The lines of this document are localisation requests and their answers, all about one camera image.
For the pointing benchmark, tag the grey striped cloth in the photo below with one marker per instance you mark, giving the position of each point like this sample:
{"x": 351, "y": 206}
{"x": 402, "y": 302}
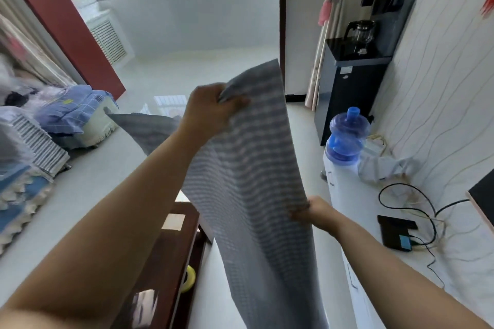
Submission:
{"x": 254, "y": 186}

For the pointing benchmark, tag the person's left forearm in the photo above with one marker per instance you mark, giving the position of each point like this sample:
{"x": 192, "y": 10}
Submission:
{"x": 104, "y": 224}

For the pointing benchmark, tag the person's right forearm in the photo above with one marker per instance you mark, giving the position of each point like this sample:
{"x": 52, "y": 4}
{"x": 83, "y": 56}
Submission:
{"x": 389, "y": 282}

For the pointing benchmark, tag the black water dispenser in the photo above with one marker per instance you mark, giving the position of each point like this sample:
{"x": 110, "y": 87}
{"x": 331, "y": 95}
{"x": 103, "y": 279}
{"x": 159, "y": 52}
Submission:
{"x": 359, "y": 70}

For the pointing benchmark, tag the blue plaid cloth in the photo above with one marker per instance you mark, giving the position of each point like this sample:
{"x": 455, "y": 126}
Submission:
{"x": 73, "y": 109}

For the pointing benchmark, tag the white radiator cover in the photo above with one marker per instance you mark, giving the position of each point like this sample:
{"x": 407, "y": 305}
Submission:
{"x": 110, "y": 41}

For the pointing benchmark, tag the patterned beige curtain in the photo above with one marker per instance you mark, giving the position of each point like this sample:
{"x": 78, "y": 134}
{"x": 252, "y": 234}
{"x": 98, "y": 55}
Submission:
{"x": 27, "y": 43}

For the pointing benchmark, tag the person's left thumb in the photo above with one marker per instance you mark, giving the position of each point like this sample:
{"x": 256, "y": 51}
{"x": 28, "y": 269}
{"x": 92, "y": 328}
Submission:
{"x": 237, "y": 103}

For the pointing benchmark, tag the black box device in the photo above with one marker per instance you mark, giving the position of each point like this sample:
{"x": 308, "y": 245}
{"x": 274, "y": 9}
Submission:
{"x": 393, "y": 230}

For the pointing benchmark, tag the brown wooden table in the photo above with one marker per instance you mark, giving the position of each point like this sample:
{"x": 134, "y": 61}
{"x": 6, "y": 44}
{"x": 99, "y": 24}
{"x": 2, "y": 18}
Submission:
{"x": 162, "y": 274}

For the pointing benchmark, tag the red wall decoration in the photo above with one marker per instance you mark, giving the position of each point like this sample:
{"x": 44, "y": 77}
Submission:
{"x": 488, "y": 5}

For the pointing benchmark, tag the person's left hand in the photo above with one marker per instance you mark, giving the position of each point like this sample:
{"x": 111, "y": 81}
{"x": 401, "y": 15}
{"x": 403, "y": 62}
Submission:
{"x": 204, "y": 113}

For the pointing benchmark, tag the person's right fingers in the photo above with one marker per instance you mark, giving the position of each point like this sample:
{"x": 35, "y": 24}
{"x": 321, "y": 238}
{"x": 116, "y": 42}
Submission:
{"x": 301, "y": 214}

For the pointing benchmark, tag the white cylindrical appliance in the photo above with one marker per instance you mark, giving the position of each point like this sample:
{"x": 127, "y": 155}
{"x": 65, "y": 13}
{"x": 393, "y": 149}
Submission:
{"x": 339, "y": 193}

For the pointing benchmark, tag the blue white quilted cover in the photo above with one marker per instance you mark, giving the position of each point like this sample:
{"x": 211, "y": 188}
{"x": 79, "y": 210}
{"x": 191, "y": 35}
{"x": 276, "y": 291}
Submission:
{"x": 19, "y": 201}

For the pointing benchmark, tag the cream cushioned seat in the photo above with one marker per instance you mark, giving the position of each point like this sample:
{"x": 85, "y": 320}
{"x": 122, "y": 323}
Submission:
{"x": 94, "y": 130}

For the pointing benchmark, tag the yellow tape roll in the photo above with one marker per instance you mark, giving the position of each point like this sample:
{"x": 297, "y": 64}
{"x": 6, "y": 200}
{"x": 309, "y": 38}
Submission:
{"x": 190, "y": 278}

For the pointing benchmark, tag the person's right hand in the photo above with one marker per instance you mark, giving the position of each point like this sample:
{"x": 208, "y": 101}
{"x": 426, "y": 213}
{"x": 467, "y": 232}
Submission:
{"x": 322, "y": 217}

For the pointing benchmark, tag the black white striped cloth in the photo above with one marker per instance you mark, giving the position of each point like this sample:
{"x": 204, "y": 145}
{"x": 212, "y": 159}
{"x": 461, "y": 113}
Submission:
{"x": 38, "y": 143}

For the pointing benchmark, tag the glass kettle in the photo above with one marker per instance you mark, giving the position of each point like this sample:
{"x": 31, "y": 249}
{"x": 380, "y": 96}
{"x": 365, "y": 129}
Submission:
{"x": 361, "y": 34}

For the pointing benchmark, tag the black flat panel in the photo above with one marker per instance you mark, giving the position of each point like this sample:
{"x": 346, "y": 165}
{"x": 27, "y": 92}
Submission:
{"x": 484, "y": 197}

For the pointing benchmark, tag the dark red door frame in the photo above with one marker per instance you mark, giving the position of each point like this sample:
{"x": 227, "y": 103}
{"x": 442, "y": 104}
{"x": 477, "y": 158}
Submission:
{"x": 65, "y": 24}

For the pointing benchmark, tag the pink beige curtain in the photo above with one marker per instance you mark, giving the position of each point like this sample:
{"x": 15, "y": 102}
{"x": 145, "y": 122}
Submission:
{"x": 328, "y": 43}

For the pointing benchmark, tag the blue water bottle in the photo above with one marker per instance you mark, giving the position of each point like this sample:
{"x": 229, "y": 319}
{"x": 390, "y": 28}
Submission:
{"x": 347, "y": 136}

